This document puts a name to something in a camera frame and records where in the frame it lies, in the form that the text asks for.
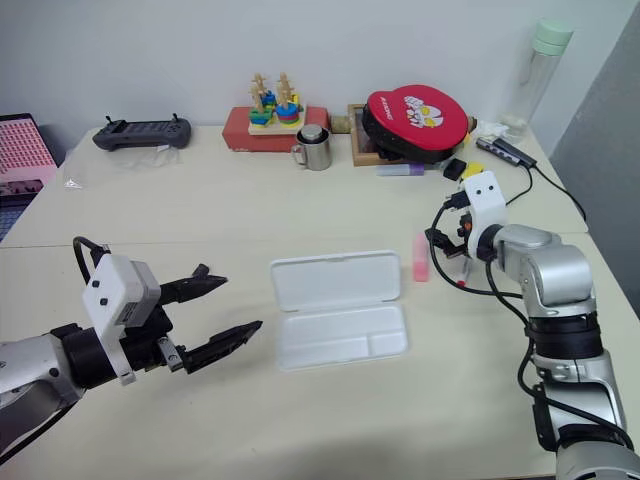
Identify pink patterned box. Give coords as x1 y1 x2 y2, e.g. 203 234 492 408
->
0 113 57 242

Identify red cardboard box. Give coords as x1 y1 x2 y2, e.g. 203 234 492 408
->
221 104 332 153

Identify white plastic pencil case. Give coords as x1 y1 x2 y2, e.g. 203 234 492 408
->
269 249 410 373

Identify yellow black eraser block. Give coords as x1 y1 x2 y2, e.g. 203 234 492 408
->
459 160 486 183

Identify clear plastic bag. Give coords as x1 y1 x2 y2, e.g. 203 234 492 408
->
63 146 182 191

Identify clear bottle green lid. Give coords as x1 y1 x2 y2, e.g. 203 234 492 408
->
499 18 576 137

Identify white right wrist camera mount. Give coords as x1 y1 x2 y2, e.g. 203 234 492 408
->
461 170 508 262

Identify pink highlighter marker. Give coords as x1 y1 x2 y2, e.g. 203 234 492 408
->
411 233 432 283

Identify grey usb hub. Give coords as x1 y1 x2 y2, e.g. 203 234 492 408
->
475 135 539 169

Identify grey partition panel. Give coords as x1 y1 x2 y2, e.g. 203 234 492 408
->
546 0 640 254

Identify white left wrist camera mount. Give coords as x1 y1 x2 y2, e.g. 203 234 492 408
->
82 254 162 387

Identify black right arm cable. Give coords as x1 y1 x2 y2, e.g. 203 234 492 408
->
430 191 634 452

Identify crumpled white tissue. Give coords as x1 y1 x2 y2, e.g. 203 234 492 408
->
474 119 512 142

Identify wooden frame tray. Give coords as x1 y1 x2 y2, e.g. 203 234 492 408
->
347 102 472 168

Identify grey handheld remote controller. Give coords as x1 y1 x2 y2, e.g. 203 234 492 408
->
91 114 193 152

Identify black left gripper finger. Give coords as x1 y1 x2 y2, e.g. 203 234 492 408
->
159 263 229 306
182 320 265 376

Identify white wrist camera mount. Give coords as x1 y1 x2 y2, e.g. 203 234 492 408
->
461 170 508 262
82 254 162 387

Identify black usb hub cable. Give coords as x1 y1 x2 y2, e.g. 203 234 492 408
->
503 163 589 222

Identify red black boxing pad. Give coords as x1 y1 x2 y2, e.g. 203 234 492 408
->
361 83 473 164

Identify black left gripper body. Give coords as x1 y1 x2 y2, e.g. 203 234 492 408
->
121 304 189 374

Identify wooden colourful stacking toy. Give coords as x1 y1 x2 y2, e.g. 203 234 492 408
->
246 71 308 137

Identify purple highlighter marker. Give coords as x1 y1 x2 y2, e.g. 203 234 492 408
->
375 163 427 178

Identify stainless steel mug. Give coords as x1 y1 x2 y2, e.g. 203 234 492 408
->
290 124 334 172

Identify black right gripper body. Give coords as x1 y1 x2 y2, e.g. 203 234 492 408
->
456 211 475 247

